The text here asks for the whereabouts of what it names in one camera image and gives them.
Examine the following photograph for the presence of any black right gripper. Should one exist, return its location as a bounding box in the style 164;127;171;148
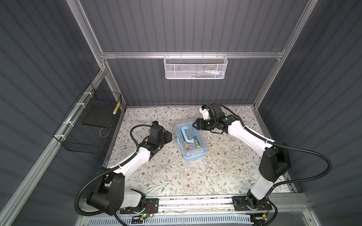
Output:
191;119;216;131

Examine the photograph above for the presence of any blue plastic tool box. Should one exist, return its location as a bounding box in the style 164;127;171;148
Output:
174;119;207;162

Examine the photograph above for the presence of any yellow black screwdriver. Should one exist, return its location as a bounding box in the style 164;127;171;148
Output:
194;136;200;148

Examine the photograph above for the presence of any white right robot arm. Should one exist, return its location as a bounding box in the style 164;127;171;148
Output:
192;103;291;209

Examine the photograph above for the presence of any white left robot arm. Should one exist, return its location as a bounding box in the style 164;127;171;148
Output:
74;121;172;216

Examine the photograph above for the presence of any yellow marker in basket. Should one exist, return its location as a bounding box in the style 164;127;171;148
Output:
113;101;121;115

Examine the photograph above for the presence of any black pad in basket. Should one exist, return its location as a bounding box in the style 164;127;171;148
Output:
82;105;114;128

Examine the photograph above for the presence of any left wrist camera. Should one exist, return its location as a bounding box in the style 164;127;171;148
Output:
151;121;159;127

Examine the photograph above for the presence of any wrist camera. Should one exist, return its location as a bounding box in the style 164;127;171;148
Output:
151;121;159;127
199;105;210;120

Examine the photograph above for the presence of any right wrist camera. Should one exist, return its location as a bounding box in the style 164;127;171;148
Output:
199;105;210;120

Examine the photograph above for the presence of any white wire mesh basket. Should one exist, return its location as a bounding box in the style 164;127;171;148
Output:
163;54;228;80

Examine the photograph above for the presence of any black wire basket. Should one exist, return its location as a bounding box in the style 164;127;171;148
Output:
53;84;122;154

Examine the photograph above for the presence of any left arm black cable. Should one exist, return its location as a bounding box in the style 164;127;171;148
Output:
74;124;153;226

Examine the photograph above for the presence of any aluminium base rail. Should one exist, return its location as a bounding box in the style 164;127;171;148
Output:
76;193;312;226

